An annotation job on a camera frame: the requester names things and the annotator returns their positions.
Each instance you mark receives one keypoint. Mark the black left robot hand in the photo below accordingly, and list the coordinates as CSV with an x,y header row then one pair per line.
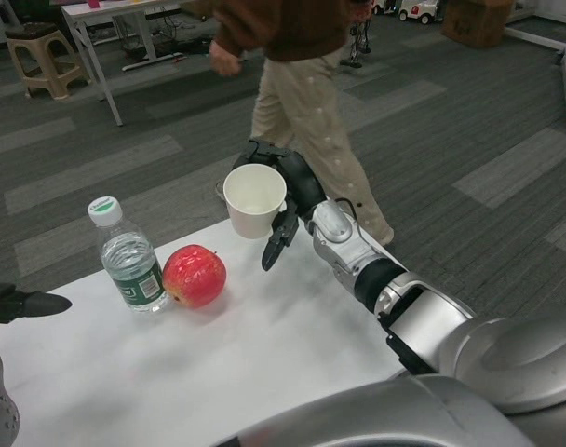
x,y
17,305

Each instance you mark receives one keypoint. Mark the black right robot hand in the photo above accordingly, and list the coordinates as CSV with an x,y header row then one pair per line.
x,y
304,186

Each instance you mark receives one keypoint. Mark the white paper cup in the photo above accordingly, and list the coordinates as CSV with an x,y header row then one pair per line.
x,y
252,219

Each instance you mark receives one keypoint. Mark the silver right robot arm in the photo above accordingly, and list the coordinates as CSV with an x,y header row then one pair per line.
x,y
427,321

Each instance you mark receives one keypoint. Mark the person in brown sweater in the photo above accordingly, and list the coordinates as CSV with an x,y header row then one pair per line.
x,y
306,116

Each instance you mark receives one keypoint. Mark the clear water bottle green label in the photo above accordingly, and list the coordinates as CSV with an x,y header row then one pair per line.
x,y
125,265

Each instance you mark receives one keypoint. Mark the red apple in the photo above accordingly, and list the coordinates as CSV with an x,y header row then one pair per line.
x,y
194,277

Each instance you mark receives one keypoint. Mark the small black silver humanoid robot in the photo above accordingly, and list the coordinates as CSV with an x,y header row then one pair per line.
x,y
357,46

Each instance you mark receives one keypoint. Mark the small white toy car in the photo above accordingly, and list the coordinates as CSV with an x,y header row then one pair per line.
x,y
384,5

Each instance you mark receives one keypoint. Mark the large white toy car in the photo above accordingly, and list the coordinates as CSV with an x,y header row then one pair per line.
x,y
420,11

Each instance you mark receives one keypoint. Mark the brown cardboard box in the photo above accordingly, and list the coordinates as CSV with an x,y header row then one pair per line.
x,y
474,23

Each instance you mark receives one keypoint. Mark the silver robot chest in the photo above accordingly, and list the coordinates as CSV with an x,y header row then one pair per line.
x,y
381,414

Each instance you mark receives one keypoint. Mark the white metal-legged table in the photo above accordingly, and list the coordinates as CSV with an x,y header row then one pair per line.
x,y
101,9

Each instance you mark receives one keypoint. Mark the beige plastic stool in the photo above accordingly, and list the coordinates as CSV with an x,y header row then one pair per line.
x,y
29,32

